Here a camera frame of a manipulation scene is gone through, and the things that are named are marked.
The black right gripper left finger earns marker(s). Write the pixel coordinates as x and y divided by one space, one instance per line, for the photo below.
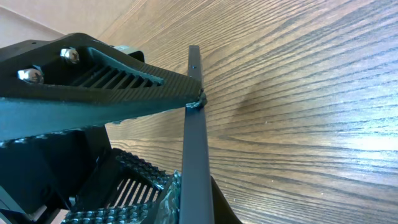
127 189

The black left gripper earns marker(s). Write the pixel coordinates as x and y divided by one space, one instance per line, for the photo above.
43 174

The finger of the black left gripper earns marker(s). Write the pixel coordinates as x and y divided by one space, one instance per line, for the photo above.
77 82

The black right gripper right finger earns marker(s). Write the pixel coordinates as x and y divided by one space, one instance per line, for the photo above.
223 213

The blue Galaxy smartphone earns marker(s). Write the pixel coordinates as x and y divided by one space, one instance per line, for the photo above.
196 201

